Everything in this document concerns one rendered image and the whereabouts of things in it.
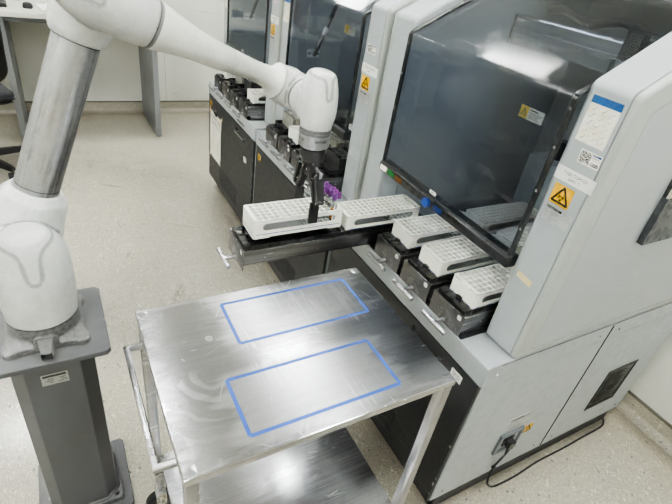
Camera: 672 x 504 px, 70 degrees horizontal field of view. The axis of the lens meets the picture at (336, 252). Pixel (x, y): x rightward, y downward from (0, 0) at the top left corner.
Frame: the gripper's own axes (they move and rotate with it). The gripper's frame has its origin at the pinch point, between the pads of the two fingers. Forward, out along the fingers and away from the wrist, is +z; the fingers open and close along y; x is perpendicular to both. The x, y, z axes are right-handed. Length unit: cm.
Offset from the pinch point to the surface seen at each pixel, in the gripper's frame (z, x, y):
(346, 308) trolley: 6.7, -6.3, 39.9
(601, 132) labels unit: -46, 33, 60
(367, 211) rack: 2.3, 21.5, 3.3
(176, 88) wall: 67, 38, -350
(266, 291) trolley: 6.7, -23.1, 27.3
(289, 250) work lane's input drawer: 10.2, -7.4, 6.8
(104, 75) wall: 57, -22, -350
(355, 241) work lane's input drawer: 11.0, 16.4, 6.8
